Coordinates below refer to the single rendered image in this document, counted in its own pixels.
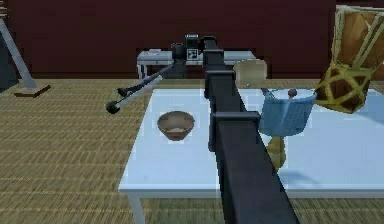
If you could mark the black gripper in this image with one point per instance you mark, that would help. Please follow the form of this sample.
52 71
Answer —
179 61

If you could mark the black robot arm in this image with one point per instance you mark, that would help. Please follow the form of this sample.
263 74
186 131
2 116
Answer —
233 133

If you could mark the brown bowl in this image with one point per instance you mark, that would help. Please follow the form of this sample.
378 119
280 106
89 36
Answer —
175 125

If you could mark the grey side table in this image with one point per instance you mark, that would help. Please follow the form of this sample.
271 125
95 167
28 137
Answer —
156 59

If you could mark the pale flat book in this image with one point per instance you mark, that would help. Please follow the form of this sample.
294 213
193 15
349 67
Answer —
154 52

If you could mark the pale blue table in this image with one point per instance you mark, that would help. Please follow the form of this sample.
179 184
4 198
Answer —
173 160

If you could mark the beige chair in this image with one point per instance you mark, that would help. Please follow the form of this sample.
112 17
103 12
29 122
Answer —
250 72

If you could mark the grey floor lamp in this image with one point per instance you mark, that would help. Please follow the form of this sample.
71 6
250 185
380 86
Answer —
20 63

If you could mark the blue shade table lamp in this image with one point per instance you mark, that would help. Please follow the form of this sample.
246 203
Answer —
286 115

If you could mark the brown yellow lattice vase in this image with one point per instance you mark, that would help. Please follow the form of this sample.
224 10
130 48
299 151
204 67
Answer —
353 60

